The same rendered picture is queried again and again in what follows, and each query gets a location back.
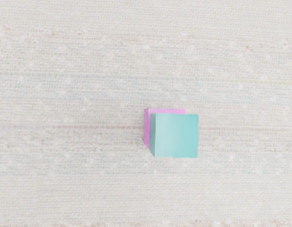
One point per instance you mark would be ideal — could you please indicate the pink cube block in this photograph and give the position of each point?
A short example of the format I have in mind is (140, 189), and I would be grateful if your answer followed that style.
(147, 127)

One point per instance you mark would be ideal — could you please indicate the teal cube block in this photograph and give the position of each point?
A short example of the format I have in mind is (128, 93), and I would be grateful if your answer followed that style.
(175, 136)

